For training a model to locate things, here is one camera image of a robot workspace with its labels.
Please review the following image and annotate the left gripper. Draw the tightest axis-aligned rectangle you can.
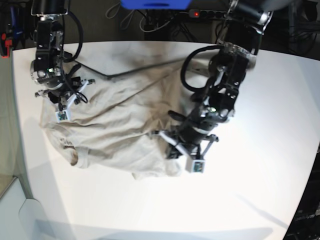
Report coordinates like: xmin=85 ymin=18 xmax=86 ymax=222
xmin=149 ymin=127 xmax=219 ymax=160

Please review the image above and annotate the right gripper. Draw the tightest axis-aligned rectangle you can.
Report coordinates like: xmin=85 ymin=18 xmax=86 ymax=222
xmin=34 ymin=77 xmax=96 ymax=110

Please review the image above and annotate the beige t-shirt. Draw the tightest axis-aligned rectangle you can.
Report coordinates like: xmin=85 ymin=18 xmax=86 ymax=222
xmin=40 ymin=61 xmax=189 ymax=179

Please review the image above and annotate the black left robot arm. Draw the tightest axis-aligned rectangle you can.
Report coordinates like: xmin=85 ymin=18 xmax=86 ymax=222
xmin=155 ymin=0 xmax=273 ymax=161

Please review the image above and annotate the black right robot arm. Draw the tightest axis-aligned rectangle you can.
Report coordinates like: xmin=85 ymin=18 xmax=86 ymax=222
xmin=30 ymin=0 xmax=93 ymax=112

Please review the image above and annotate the red black clamp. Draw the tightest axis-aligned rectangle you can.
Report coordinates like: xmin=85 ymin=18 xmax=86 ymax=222
xmin=0 ymin=31 xmax=13 ymax=58

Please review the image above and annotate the blue plastic box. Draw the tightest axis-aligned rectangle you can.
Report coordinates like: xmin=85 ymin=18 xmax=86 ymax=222
xmin=120 ymin=0 xmax=191 ymax=10

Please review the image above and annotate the white cabinet corner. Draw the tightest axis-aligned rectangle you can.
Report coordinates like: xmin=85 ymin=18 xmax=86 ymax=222
xmin=0 ymin=174 xmax=73 ymax=240

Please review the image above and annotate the black power strip red light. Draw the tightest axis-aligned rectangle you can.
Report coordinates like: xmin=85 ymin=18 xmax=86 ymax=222
xmin=188 ymin=9 xmax=227 ymax=20

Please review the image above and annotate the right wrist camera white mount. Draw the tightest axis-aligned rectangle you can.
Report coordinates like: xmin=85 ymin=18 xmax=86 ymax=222
xmin=55 ymin=99 xmax=75 ymax=123

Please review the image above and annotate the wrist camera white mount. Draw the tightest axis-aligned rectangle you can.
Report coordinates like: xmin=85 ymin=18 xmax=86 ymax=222
xmin=55 ymin=99 xmax=75 ymax=123
xmin=185 ymin=158 xmax=205 ymax=173

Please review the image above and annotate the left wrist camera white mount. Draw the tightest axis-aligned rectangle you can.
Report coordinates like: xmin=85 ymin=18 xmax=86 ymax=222
xmin=185 ymin=158 xmax=205 ymax=173

